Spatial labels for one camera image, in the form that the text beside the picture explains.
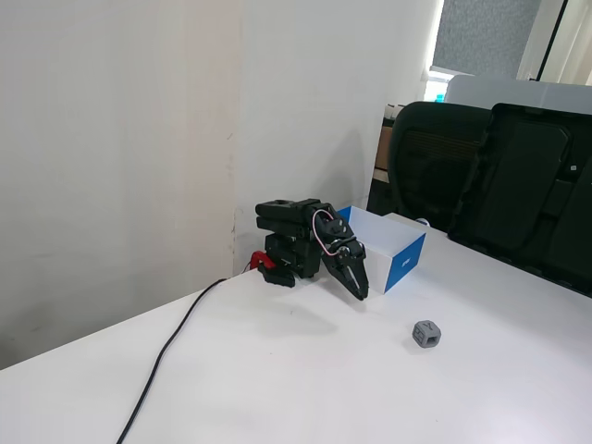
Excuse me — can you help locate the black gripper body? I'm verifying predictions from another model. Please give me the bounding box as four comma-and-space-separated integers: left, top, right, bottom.
317, 202, 368, 270

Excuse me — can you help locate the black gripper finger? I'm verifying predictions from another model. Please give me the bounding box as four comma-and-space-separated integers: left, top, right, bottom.
346, 256, 370, 298
321, 258, 365, 302

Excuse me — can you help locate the gray 3D-printed block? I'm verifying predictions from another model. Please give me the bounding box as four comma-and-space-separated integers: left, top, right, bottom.
411, 318, 442, 349

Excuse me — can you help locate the blue and white cardboard box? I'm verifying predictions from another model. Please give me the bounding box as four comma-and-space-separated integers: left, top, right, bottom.
335, 205, 427, 295

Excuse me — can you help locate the red and black table clamp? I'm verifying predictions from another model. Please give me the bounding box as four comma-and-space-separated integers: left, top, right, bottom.
248, 250, 297, 289

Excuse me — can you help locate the black mesh office chair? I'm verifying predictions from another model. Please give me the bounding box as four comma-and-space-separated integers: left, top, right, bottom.
387, 100, 492, 233

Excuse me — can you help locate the gray window blind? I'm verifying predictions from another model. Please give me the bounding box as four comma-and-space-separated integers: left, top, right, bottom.
432, 0, 542, 78

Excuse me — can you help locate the white and red servo wire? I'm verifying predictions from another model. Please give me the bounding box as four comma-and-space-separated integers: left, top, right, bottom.
310, 208, 344, 258

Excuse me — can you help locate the black power cable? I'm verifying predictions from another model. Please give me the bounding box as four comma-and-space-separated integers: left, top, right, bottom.
115, 276, 228, 444

